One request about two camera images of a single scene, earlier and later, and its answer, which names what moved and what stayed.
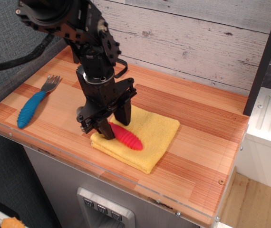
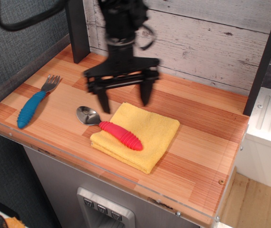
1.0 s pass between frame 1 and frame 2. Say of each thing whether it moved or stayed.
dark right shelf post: stayed
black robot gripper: moved
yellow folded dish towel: stayed
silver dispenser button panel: stayed
